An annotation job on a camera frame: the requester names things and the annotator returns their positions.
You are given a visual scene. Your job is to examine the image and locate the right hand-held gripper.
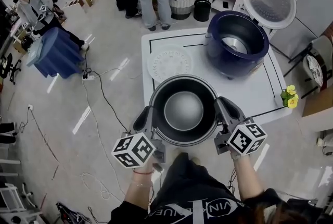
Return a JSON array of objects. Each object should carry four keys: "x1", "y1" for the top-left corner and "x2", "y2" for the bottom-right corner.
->
[{"x1": 213, "y1": 96, "x2": 268, "y2": 157}]

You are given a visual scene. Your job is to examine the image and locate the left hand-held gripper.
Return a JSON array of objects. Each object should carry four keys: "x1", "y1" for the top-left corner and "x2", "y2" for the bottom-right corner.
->
[{"x1": 111, "y1": 106, "x2": 167, "y2": 168}]

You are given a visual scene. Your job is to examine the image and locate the dark metal pot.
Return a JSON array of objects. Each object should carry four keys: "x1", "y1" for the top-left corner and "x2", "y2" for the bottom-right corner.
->
[{"x1": 148, "y1": 74, "x2": 219, "y2": 147}]

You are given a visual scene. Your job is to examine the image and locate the navy blue rice cooker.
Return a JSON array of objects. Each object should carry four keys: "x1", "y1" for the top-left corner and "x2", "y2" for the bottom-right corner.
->
[{"x1": 205, "y1": 0, "x2": 298, "y2": 81}]

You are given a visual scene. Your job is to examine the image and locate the person's left forearm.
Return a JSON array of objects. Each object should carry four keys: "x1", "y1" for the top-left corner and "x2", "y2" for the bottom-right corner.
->
[{"x1": 124, "y1": 163, "x2": 157, "y2": 209}]

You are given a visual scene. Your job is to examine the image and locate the person's right forearm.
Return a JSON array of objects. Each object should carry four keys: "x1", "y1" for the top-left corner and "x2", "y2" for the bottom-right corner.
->
[{"x1": 232, "y1": 152, "x2": 264, "y2": 202}]

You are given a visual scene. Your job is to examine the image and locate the yellow flowers in pot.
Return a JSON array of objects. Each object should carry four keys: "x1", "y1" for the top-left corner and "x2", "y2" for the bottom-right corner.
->
[{"x1": 280, "y1": 84, "x2": 300, "y2": 110}]

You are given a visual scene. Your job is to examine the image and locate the person's black printed shirt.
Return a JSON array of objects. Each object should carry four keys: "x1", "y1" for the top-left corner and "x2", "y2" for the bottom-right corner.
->
[{"x1": 109, "y1": 152, "x2": 325, "y2": 224}]

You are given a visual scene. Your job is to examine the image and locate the chair with patterned cushion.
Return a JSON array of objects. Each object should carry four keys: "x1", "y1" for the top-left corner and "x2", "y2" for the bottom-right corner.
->
[{"x1": 283, "y1": 34, "x2": 333, "y2": 100}]

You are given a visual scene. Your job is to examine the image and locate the black waste bin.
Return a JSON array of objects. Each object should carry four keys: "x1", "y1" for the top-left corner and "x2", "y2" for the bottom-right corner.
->
[{"x1": 193, "y1": 0, "x2": 212, "y2": 22}]

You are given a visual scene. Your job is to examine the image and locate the blue storage bin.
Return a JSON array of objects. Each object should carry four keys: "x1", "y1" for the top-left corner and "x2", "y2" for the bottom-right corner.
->
[{"x1": 26, "y1": 27, "x2": 85, "y2": 79}]

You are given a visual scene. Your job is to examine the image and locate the white ribbed basket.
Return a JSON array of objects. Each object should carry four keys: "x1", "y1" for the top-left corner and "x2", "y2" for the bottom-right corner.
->
[{"x1": 167, "y1": 0, "x2": 198, "y2": 21}]

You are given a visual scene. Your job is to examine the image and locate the black office chair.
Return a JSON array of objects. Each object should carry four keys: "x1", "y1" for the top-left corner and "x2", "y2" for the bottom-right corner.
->
[{"x1": 0, "y1": 53, "x2": 22, "y2": 85}]

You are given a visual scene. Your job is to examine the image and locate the black cable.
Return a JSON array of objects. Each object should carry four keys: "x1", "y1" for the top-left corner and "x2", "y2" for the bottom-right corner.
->
[{"x1": 83, "y1": 45, "x2": 131, "y2": 133}]

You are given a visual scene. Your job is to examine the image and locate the coiled white cable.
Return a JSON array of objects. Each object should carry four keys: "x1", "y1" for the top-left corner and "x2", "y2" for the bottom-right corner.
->
[{"x1": 80, "y1": 171, "x2": 118, "y2": 201}]

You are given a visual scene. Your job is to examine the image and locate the bundle of dark cables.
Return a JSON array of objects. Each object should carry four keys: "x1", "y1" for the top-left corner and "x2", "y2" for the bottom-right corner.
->
[{"x1": 55, "y1": 201, "x2": 93, "y2": 224}]

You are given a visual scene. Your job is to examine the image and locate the white metal frame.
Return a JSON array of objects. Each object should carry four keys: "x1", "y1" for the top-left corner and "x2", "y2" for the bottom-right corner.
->
[{"x1": 0, "y1": 182, "x2": 36, "y2": 215}]

